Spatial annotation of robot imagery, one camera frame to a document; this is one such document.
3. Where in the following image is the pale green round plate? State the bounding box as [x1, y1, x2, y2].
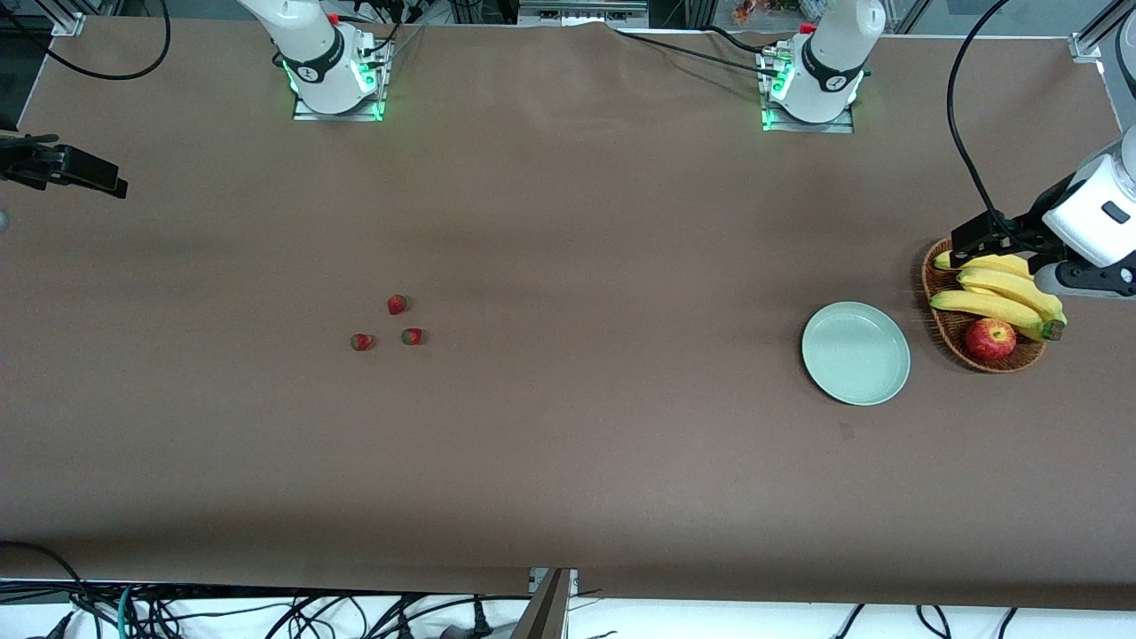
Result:
[801, 302, 911, 406]

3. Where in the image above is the yellow banana bunch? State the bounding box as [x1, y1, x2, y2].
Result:
[929, 252, 1068, 343]

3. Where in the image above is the red apple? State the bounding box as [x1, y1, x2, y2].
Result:
[966, 318, 1018, 362]

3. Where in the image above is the brown wicker basket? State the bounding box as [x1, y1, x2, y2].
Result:
[920, 237, 1048, 375]

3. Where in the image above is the brown table cover sheet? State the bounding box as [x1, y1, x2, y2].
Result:
[0, 16, 1136, 613]

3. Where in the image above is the grey metal rack unit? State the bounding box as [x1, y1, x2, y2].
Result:
[517, 0, 651, 28]

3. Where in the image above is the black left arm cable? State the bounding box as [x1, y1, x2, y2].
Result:
[946, 0, 1048, 258]

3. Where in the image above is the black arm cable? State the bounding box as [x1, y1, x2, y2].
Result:
[0, 0, 171, 82]
[946, 0, 1048, 258]

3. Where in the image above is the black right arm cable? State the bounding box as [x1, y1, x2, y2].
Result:
[0, 0, 171, 82]

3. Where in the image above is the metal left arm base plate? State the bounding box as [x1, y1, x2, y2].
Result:
[761, 105, 855, 134]

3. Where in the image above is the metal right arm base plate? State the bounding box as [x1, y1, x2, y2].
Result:
[293, 96, 387, 122]

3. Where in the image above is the short black table cable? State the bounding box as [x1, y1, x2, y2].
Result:
[706, 25, 769, 52]

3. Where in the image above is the long black table cable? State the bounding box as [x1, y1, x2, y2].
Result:
[608, 25, 784, 75]

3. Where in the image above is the brown table support post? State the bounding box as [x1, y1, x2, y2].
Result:
[510, 568, 578, 639]

